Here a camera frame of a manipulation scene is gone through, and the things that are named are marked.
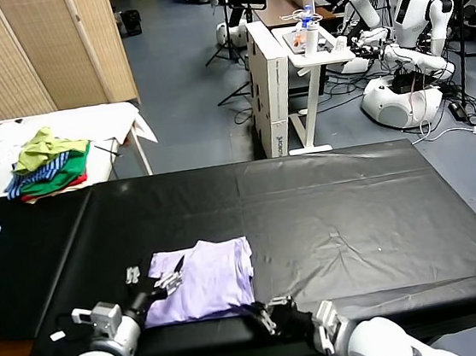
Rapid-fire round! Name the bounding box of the blue striped garment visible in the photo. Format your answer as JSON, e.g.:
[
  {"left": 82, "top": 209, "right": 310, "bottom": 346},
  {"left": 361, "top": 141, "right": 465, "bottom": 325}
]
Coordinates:
[{"left": 1, "top": 151, "right": 78, "bottom": 201}]

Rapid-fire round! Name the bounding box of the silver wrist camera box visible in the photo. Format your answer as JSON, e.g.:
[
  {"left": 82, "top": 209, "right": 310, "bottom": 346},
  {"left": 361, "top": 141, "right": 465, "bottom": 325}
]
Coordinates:
[
  {"left": 307, "top": 298, "right": 350, "bottom": 356},
  {"left": 69, "top": 299, "right": 126, "bottom": 344}
]

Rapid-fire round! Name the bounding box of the thin black cable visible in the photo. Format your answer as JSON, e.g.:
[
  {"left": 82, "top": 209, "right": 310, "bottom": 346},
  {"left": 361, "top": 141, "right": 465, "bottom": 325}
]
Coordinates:
[{"left": 94, "top": 140, "right": 125, "bottom": 160}]

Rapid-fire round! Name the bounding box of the black light stand tripod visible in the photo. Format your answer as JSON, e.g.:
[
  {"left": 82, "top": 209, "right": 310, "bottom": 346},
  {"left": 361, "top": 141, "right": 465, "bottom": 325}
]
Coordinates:
[{"left": 198, "top": 0, "right": 248, "bottom": 69}]

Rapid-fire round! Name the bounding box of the bamboo folding screen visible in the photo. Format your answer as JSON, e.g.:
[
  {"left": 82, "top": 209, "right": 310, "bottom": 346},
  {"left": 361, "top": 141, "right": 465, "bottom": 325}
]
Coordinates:
[{"left": 0, "top": 0, "right": 141, "bottom": 123}]

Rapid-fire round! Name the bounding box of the black pole stand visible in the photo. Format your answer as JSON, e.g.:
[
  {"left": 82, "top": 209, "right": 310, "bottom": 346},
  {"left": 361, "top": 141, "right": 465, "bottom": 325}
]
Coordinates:
[{"left": 448, "top": 0, "right": 476, "bottom": 106}]

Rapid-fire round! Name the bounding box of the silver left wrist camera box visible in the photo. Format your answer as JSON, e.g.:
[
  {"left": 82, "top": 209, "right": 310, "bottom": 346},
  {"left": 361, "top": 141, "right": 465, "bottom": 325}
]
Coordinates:
[{"left": 69, "top": 299, "right": 126, "bottom": 344}]

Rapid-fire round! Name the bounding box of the white tablecloth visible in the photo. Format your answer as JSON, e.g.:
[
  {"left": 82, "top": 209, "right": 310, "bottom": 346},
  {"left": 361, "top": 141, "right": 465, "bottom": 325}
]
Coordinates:
[{"left": 0, "top": 97, "right": 164, "bottom": 198}]

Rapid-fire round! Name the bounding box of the white standing desk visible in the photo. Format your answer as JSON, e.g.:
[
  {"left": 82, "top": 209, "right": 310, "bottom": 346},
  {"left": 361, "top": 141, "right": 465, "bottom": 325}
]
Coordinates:
[{"left": 271, "top": 18, "right": 367, "bottom": 157}]

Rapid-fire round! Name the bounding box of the white tumbler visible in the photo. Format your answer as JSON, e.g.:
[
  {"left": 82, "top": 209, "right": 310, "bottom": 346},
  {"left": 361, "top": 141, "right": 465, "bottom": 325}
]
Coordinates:
[{"left": 301, "top": 21, "right": 322, "bottom": 61}]

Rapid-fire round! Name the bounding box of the grey tablet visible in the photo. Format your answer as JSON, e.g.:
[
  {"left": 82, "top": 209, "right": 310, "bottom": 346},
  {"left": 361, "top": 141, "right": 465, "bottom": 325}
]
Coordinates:
[{"left": 282, "top": 27, "right": 336, "bottom": 57}]

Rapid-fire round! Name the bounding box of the clear water bottle blue cap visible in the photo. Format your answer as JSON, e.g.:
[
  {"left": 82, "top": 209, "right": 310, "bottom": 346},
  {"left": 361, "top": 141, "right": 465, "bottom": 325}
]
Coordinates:
[{"left": 298, "top": 4, "right": 316, "bottom": 28}]

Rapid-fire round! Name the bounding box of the lavender t-shirt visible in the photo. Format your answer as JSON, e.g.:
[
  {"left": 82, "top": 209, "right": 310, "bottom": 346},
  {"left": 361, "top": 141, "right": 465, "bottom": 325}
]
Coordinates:
[{"left": 136, "top": 234, "right": 261, "bottom": 330}]

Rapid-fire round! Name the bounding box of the lime green garment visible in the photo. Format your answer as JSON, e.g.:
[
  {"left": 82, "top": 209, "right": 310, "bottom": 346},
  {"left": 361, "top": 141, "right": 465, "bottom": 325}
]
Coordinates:
[{"left": 9, "top": 120, "right": 91, "bottom": 178}]

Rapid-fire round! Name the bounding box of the beige garment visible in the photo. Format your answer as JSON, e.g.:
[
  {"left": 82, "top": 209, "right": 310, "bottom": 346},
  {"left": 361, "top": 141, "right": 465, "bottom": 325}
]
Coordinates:
[{"left": 23, "top": 179, "right": 95, "bottom": 207}]

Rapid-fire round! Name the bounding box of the black trash bin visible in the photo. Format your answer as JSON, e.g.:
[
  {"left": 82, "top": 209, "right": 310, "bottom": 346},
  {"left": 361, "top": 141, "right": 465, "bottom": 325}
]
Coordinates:
[{"left": 120, "top": 9, "right": 144, "bottom": 40}]

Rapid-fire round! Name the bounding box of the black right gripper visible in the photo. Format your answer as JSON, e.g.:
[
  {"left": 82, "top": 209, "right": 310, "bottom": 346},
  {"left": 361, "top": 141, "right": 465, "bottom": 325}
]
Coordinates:
[{"left": 238, "top": 290, "right": 322, "bottom": 351}]

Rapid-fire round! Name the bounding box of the brown wooden desk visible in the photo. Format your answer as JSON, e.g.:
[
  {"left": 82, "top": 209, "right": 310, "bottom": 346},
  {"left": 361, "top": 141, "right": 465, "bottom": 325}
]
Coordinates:
[{"left": 251, "top": 0, "right": 345, "bottom": 31}]

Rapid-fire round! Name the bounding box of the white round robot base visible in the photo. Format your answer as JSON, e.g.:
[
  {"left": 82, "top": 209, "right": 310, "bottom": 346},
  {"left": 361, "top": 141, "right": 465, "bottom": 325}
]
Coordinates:
[{"left": 214, "top": 20, "right": 250, "bottom": 52}]

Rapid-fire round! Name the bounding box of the black vinyl table cover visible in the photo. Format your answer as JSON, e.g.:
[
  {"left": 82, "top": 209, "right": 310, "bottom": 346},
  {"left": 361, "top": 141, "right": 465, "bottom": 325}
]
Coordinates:
[
  {"left": 6, "top": 130, "right": 476, "bottom": 356},
  {"left": 0, "top": 184, "right": 110, "bottom": 343}
]

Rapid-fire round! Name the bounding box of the black monitor tripod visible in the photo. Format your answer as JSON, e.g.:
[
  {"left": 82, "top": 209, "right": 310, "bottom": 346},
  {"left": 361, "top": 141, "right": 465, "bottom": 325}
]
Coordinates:
[{"left": 207, "top": 8, "right": 264, "bottom": 108}]

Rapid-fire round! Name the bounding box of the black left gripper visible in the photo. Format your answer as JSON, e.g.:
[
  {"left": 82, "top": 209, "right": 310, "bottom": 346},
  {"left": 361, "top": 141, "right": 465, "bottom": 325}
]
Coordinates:
[{"left": 117, "top": 254, "right": 194, "bottom": 326}]

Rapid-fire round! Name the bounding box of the tall white cardboard box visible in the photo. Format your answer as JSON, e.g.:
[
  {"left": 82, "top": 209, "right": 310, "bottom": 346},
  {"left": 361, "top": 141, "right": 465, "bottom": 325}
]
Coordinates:
[{"left": 243, "top": 18, "right": 301, "bottom": 160}]

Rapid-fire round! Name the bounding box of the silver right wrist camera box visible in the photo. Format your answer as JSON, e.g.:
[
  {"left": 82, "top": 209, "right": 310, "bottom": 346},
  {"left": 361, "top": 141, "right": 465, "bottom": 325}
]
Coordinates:
[{"left": 307, "top": 298, "right": 350, "bottom": 356}]

